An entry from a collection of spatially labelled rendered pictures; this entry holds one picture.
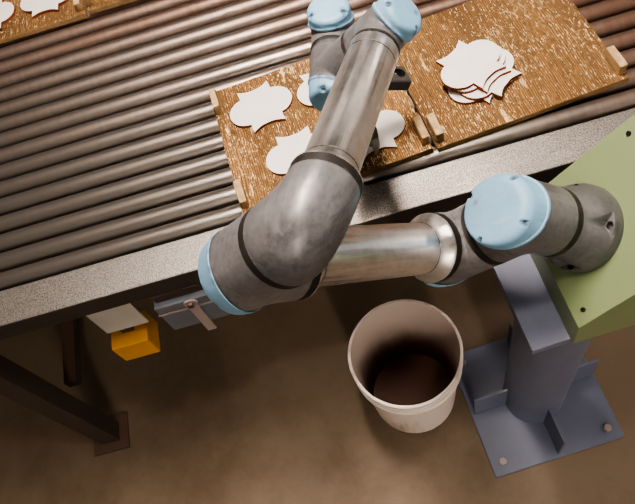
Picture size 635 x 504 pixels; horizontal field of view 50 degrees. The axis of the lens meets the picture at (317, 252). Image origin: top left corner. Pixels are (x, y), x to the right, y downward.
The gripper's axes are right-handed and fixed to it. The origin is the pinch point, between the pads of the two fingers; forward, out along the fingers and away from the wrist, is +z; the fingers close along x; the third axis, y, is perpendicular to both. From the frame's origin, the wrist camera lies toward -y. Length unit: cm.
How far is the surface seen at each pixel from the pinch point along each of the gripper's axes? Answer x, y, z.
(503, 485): 62, -5, 94
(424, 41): -19.0, -18.8, 1.4
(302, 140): -3.4, 14.0, -0.6
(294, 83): -20.2, 11.5, 0.4
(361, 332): 17, 18, 61
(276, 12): -46.3, 9.7, 2.9
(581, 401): 47, -35, 94
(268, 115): -13.1, 19.2, -0.7
